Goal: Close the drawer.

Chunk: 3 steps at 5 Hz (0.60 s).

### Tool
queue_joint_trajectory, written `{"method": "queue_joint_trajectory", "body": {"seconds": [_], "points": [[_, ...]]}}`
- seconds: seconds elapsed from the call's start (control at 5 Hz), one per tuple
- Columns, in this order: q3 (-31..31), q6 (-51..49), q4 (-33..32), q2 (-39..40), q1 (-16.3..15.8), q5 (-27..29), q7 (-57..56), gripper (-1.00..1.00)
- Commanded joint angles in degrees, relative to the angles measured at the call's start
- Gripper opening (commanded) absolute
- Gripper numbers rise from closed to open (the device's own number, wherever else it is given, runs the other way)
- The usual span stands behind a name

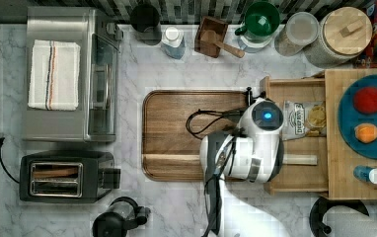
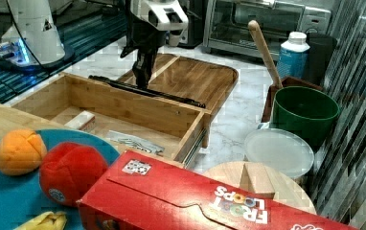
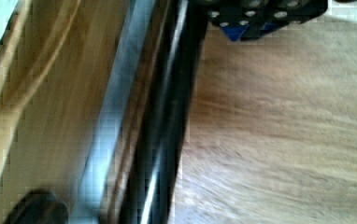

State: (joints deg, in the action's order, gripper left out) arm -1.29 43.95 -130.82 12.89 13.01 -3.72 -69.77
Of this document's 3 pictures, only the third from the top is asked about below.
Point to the bamboo drawer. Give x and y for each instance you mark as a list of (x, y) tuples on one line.
[(197, 129)]

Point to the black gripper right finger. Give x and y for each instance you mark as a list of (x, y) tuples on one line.
[(246, 20)]

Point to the bamboo cutting board tray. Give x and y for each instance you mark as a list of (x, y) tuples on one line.
[(55, 62)]

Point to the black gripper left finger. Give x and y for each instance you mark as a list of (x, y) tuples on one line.
[(38, 206)]

